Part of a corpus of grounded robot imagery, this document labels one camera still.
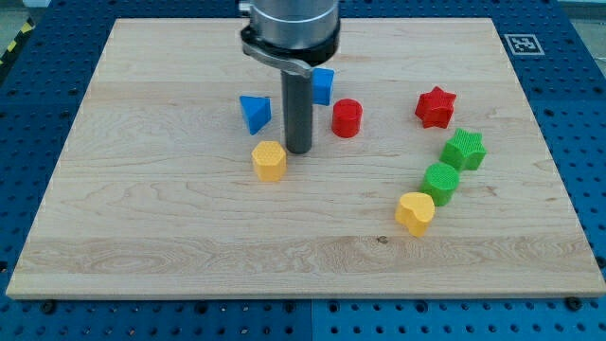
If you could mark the blue cube block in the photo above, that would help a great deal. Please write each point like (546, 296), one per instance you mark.
(322, 82)

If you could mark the red cylinder block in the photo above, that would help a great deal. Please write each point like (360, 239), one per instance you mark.
(346, 118)

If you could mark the yellow hexagon block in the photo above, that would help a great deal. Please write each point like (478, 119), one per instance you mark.
(269, 161)

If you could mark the blue triangle block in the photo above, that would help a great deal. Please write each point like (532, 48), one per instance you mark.
(256, 112)

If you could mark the black bolt front left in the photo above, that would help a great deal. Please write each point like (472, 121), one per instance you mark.
(48, 307)

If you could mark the green cylinder block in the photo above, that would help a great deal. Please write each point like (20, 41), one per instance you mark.
(440, 182)

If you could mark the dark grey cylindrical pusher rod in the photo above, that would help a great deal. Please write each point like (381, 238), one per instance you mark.
(297, 99)

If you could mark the light wooden board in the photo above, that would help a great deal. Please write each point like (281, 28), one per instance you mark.
(155, 196)

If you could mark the red star block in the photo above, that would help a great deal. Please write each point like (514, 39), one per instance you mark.
(436, 108)

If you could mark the white fiducial marker tag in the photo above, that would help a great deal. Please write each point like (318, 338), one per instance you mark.
(523, 44)

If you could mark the black bolt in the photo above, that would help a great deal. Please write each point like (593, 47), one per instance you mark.
(573, 303)
(48, 307)

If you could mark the green star block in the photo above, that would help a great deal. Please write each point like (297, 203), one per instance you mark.
(464, 151)

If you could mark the black bolt front right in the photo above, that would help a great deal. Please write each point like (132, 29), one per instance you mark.
(573, 303)

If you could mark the yellow heart block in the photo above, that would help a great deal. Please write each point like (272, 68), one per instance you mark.
(415, 211)

